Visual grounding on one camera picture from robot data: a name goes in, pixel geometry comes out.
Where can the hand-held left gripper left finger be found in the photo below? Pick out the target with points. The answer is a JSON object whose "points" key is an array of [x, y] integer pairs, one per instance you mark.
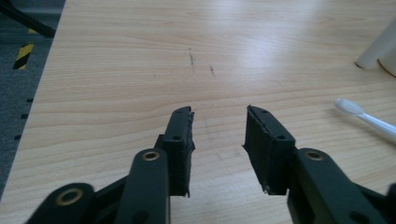
{"points": [[178, 152]]}

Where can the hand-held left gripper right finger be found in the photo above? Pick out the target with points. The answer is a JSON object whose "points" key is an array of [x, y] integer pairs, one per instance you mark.
{"points": [[267, 149]]}

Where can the white plastic spoon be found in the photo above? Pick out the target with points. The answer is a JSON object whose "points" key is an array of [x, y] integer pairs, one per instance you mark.
{"points": [[367, 118]]}

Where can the white tube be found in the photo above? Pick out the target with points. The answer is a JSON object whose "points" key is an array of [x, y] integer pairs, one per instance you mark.
{"points": [[378, 46]]}

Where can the yellow black hazard tape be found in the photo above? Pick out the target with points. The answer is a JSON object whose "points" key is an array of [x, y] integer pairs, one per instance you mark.
{"points": [[23, 56]]}

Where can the black metal stand leg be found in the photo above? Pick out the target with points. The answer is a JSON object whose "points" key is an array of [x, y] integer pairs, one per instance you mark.
{"points": [[26, 20]]}

